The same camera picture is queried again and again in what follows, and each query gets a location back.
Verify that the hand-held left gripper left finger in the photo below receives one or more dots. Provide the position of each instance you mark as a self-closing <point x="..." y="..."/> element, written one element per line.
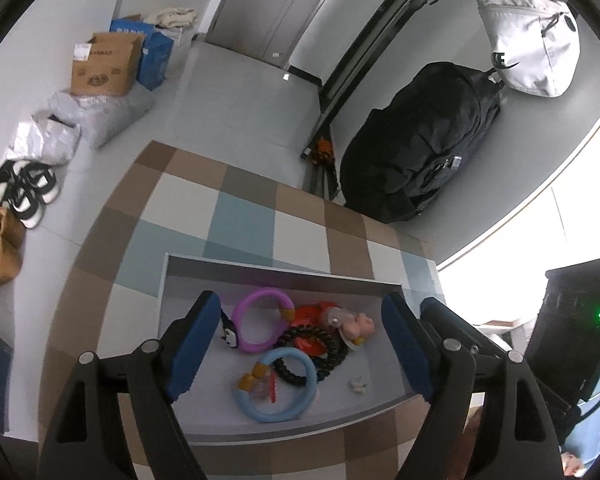
<point x="195" y="345"/>

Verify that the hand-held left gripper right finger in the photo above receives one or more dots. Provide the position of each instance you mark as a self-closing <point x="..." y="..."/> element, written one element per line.
<point x="405" y="345"/>

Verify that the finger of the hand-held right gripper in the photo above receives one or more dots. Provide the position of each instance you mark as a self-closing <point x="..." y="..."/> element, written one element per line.
<point x="445" y="317"/>

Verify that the grey cardboard box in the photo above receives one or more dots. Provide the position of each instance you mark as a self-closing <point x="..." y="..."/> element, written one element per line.
<point x="220" y="410"/>

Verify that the clear plastic hair clip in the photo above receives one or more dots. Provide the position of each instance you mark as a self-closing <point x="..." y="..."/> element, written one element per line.
<point x="337" y="317"/>

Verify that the round red badge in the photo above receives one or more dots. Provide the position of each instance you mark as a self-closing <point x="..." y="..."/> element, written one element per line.
<point x="307" y="316"/>

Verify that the pink doll charm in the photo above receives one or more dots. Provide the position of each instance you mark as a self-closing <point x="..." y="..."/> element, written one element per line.
<point x="357" y="329"/>

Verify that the small white trinket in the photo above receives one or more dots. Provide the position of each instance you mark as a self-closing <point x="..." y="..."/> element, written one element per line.
<point x="357" y="385"/>

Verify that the small red hair clip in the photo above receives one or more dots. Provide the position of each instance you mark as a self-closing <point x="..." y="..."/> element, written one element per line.
<point x="272" y="391"/>

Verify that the checkered mat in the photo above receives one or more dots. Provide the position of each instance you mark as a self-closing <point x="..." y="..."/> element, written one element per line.
<point x="190" y="200"/>

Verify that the black backpack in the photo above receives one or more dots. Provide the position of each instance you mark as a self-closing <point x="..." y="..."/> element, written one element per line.
<point x="420" y="140"/>

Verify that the small orange object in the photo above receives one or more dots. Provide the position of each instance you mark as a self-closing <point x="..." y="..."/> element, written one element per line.
<point x="322" y="151"/>

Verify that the black and white shoe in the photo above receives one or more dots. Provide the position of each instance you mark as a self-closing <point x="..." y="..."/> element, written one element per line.
<point x="40" y="182"/>
<point x="20" y="202"/>

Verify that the grey plastic bag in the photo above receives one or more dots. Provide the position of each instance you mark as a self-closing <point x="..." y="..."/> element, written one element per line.
<point x="105" y="115"/>

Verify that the white plastic bag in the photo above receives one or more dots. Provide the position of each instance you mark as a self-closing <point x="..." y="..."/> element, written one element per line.
<point x="45" y="140"/>

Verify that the blue cardboard box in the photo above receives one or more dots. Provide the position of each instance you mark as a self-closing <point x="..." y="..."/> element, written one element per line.
<point x="155" y="57"/>

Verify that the brown cardboard box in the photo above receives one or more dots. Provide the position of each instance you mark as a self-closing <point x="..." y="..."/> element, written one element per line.
<point x="105" y="65"/>

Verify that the cream cloth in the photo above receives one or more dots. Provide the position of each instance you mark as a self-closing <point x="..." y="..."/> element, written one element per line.
<point x="172" y="17"/>

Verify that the grey door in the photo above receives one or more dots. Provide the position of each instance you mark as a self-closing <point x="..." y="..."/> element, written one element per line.
<point x="270" y="5"/>

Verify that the black sliding door rail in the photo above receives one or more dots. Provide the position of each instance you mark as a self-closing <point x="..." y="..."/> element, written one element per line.
<point x="375" y="40"/>

